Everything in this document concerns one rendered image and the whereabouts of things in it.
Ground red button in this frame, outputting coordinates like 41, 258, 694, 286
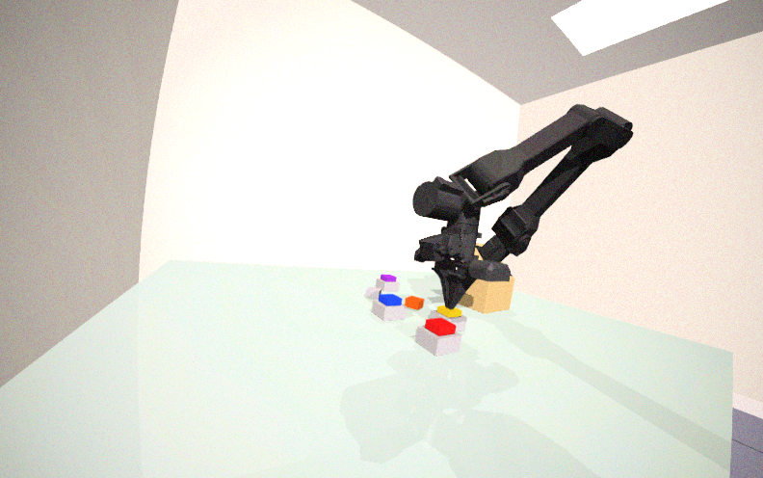
415, 318, 462, 357

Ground yellow button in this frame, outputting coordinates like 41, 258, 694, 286
430, 306, 467, 332

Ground purple button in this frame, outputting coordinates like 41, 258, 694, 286
376, 275, 400, 292

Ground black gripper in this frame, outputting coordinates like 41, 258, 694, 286
432, 223, 511, 310

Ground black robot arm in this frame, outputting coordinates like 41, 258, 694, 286
412, 103, 634, 262

